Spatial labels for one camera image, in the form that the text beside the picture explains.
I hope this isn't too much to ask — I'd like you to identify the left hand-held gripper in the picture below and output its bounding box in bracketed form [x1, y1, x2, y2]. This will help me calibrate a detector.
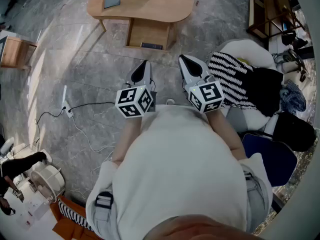
[114, 59, 158, 119]

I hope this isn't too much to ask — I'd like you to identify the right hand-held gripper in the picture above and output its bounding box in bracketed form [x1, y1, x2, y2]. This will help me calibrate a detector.
[178, 54, 225, 114]

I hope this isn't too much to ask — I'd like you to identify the wooden drawer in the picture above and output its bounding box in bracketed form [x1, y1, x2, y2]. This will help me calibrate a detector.
[124, 17, 178, 51]

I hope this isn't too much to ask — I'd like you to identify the person's right forearm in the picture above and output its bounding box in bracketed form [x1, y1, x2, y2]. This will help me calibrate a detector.
[206, 108, 247, 160]

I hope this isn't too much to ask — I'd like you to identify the person's left forearm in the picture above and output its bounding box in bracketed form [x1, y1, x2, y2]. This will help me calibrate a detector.
[111, 114, 144, 167]

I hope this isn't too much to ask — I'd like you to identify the wooden coffee table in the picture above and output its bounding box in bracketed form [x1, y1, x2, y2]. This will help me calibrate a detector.
[86, 0, 195, 33]

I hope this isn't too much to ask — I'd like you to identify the dark blue book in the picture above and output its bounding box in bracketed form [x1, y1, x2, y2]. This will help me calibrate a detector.
[140, 42, 164, 50]

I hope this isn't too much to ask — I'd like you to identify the black white striped blanket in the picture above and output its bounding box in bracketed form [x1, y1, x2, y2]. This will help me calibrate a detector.
[207, 50, 285, 118]

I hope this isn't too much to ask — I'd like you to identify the wooden shelf rack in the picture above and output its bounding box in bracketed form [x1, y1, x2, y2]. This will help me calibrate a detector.
[246, 0, 306, 40]

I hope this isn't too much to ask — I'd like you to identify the white power strip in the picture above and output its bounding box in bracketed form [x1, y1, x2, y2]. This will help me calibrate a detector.
[61, 100, 74, 119]

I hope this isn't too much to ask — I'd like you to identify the blue checked cloth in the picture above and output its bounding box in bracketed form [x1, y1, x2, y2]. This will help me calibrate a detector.
[279, 80, 307, 115]

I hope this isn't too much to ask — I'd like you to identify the person's white t-shirt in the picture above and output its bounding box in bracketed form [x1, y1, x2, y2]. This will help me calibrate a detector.
[85, 104, 273, 240]

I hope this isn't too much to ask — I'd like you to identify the dark blue chair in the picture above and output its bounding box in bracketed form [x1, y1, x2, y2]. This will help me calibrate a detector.
[241, 133, 298, 188]

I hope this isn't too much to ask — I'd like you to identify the black bag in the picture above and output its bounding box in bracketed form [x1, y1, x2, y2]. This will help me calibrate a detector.
[272, 111, 317, 153]

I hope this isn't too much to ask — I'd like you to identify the wooden side table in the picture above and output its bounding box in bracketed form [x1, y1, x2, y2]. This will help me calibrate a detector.
[0, 35, 38, 71]

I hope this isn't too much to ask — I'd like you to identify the white fan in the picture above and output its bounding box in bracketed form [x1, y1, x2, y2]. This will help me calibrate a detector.
[29, 164, 66, 204]

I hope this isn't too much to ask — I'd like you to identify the black white striped cushion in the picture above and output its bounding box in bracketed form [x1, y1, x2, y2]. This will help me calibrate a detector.
[57, 200, 94, 232]

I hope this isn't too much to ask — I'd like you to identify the white power cable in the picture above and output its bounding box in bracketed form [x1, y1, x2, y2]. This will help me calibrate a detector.
[71, 116, 116, 154]

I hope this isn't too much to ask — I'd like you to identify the grey harness strap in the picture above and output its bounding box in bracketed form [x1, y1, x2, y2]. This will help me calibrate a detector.
[94, 190, 118, 240]
[240, 163, 267, 235]

